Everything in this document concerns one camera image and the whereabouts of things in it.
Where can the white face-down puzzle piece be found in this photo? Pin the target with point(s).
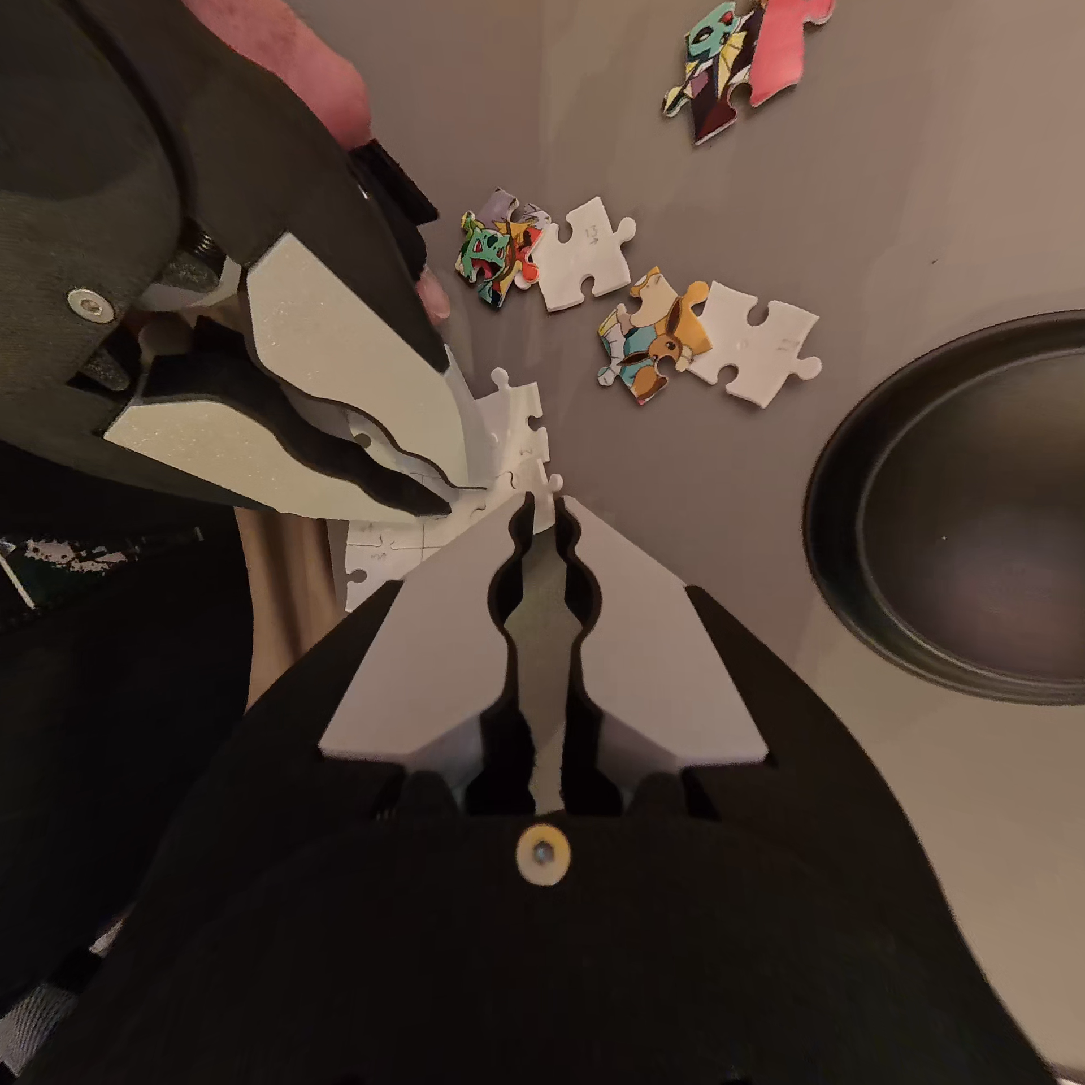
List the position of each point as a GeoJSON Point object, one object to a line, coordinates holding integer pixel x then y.
{"type": "Point", "coordinates": [585, 254]}
{"type": "Point", "coordinates": [754, 347]}

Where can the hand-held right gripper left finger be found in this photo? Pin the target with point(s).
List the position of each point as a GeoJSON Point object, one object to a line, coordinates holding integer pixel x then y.
{"type": "Point", "coordinates": [424, 661]}

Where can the beige cloth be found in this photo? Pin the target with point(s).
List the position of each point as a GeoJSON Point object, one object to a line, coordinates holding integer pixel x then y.
{"type": "Point", "coordinates": [280, 593]}

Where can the black round bowl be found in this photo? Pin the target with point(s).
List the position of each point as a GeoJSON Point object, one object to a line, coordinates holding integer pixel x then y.
{"type": "Point", "coordinates": [975, 542]}

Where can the person's left hand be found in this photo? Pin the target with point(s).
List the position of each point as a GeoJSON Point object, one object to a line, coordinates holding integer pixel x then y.
{"type": "Point", "coordinates": [297, 68]}

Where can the black printed clothing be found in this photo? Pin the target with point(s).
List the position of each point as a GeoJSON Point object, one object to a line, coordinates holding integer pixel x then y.
{"type": "Point", "coordinates": [102, 720]}

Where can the white assembled puzzle ball section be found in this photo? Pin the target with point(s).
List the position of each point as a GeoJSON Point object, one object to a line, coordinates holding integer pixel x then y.
{"type": "Point", "coordinates": [508, 424]}

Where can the green figure puzzle piece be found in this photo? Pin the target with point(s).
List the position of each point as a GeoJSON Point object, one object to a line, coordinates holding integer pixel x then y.
{"type": "Point", "coordinates": [492, 254]}

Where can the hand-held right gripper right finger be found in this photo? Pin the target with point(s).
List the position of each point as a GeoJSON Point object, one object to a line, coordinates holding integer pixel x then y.
{"type": "Point", "coordinates": [670, 670]}

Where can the pink and dark puzzle section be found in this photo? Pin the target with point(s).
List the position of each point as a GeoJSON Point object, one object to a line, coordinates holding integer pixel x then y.
{"type": "Point", "coordinates": [720, 76]}

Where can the orange and teal puzzle section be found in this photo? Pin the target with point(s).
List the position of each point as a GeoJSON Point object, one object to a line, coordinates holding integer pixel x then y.
{"type": "Point", "coordinates": [653, 339]}

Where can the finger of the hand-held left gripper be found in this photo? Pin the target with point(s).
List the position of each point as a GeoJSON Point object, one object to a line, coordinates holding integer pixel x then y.
{"type": "Point", "coordinates": [220, 458]}
{"type": "Point", "coordinates": [356, 339]}

